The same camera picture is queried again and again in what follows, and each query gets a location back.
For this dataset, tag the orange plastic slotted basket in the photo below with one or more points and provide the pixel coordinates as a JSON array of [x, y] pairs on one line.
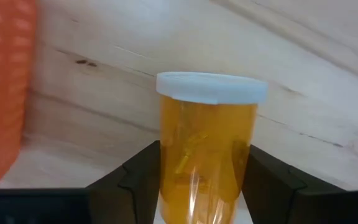
[[2, 93]]

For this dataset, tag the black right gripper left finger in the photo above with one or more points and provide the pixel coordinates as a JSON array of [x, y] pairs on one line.
[[135, 189]]

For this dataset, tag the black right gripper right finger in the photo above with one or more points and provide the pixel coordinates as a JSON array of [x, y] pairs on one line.
[[275, 193]]

